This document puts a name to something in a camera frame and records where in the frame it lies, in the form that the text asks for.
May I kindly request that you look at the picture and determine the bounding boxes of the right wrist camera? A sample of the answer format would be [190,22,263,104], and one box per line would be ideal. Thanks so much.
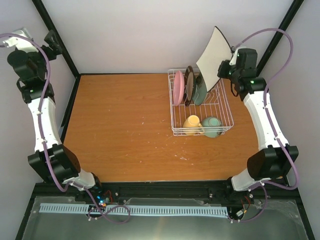
[229,45,243,66]

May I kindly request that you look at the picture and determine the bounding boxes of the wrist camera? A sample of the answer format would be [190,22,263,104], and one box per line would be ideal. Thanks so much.
[229,45,243,66]
[0,27,37,52]

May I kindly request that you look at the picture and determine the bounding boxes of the teal flower plate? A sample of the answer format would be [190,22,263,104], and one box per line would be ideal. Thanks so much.
[192,73,208,106]

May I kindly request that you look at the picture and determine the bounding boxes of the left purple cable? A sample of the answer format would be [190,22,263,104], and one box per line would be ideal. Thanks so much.
[0,32,131,225]

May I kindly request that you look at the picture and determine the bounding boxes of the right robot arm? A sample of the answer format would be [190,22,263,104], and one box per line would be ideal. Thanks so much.
[217,46,299,199]

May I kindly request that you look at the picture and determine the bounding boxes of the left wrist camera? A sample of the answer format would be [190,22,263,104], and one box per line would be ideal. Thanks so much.
[0,27,37,52]

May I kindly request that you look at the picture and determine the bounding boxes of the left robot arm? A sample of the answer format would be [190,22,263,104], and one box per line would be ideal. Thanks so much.
[3,27,104,202]

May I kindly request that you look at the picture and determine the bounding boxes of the pink round plate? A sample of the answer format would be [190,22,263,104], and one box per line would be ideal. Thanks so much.
[173,70,185,106]

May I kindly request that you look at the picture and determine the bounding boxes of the yellow mug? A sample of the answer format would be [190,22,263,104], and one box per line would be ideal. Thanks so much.
[182,115,204,136]

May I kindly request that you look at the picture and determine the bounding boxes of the purple cable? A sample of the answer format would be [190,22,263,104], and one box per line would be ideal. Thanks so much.
[227,28,300,224]
[0,32,131,225]

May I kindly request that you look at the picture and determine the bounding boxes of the square black-rimmed plate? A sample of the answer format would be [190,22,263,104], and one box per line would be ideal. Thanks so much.
[196,26,232,92]

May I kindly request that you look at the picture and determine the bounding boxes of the white wire dish rack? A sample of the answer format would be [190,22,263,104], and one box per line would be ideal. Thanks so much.
[167,68,235,137]

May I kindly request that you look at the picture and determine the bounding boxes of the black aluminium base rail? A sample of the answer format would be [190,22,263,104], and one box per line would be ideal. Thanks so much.
[31,180,302,207]

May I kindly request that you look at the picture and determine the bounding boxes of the round black-rimmed plate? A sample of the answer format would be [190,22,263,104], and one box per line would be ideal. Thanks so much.
[183,65,196,107]

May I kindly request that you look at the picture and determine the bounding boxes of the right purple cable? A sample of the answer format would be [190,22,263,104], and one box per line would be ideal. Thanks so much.
[227,28,300,224]

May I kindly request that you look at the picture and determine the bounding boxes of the green ceramic bowl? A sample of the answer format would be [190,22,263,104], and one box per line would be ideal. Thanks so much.
[201,116,223,138]

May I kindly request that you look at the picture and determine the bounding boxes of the blue slotted cable duct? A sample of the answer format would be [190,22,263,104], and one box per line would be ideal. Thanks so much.
[38,203,228,218]

